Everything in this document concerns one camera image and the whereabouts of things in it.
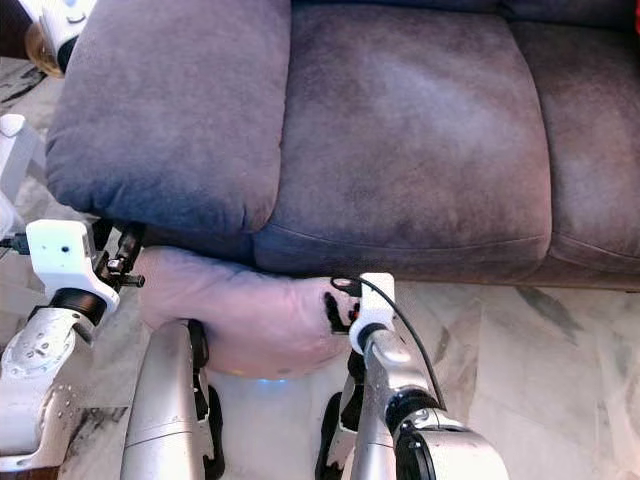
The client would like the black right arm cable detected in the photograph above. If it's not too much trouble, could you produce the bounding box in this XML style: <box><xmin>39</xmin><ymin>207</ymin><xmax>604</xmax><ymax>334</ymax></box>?
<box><xmin>329</xmin><ymin>276</ymin><xmax>452</xmax><ymax>411</ymax></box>

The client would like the silver left robot leg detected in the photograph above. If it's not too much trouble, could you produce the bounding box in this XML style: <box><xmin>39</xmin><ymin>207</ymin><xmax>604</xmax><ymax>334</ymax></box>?
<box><xmin>120</xmin><ymin>319</ymin><xmax>225</xmax><ymax>480</ymax></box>

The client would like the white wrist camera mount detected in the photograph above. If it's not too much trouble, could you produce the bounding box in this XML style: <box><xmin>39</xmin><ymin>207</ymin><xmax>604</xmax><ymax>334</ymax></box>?
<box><xmin>348</xmin><ymin>272</ymin><xmax>397</xmax><ymax>354</ymax></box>
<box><xmin>24</xmin><ymin>219</ymin><xmax>123</xmax><ymax>311</ymax></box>

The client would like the grey-purple suede sofa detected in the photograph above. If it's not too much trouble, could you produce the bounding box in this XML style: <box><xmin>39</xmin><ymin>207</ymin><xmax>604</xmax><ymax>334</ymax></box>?
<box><xmin>45</xmin><ymin>0</ymin><xmax>640</xmax><ymax>293</ymax></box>

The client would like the amber glass object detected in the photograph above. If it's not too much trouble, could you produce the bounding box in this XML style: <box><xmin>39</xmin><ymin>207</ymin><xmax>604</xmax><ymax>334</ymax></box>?
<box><xmin>23</xmin><ymin>21</ymin><xmax>63</xmax><ymax>80</ymax></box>

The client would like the pale pink pillow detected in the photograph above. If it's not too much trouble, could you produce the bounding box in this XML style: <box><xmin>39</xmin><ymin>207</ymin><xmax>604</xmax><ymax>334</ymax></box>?
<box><xmin>136</xmin><ymin>247</ymin><xmax>349</xmax><ymax>381</ymax></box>

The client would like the white device with black handle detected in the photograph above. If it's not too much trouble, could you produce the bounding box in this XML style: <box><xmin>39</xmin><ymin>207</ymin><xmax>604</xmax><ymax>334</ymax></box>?
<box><xmin>41</xmin><ymin>0</ymin><xmax>103</xmax><ymax>74</ymax></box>

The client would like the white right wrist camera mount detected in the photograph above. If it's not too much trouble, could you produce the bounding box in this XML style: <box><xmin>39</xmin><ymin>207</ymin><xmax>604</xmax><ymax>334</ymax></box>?
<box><xmin>348</xmin><ymin>272</ymin><xmax>397</xmax><ymax>354</ymax></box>

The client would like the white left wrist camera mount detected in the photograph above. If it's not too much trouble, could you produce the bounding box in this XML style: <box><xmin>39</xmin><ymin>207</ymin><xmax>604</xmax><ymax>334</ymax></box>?
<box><xmin>24</xmin><ymin>219</ymin><xmax>123</xmax><ymax>311</ymax></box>

